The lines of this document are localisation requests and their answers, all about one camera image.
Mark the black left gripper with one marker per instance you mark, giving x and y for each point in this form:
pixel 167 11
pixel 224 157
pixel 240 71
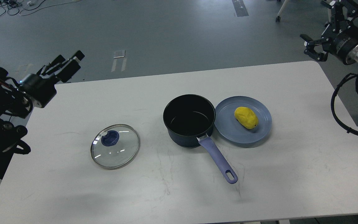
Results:
pixel 40 87

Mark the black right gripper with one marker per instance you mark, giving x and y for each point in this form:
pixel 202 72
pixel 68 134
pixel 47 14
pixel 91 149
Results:
pixel 342 45

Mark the glass pot lid blue knob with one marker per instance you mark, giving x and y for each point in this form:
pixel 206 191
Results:
pixel 115 146

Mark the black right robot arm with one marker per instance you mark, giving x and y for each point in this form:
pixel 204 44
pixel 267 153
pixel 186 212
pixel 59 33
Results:
pixel 346 78

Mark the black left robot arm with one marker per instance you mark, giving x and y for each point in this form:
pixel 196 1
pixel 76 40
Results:
pixel 19 98

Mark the yellow potato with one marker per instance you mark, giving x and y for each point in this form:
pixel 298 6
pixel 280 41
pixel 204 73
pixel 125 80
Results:
pixel 246 117

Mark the white chair legs with casters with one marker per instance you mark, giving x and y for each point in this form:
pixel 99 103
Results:
pixel 307 11

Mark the blue round plate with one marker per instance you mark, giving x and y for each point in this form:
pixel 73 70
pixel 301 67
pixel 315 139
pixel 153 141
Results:
pixel 228 126

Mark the dark blue saucepan purple handle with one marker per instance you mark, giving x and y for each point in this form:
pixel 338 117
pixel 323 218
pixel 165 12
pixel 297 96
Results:
pixel 189 120

